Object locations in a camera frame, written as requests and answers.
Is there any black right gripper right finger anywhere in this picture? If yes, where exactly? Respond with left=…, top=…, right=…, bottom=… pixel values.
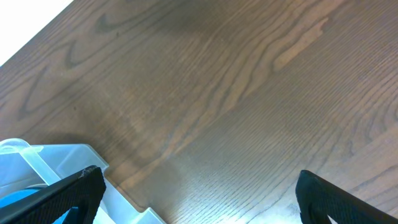
left=295, top=170, right=397, bottom=224

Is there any clear plastic storage container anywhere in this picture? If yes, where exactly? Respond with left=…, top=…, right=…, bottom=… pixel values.
left=1, top=138, right=164, bottom=224

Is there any dark blue bowl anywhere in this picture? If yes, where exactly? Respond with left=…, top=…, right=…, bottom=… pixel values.
left=0, top=187, right=69, bottom=224

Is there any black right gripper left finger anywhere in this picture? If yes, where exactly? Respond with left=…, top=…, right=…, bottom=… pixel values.
left=1, top=166, right=106, bottom=224

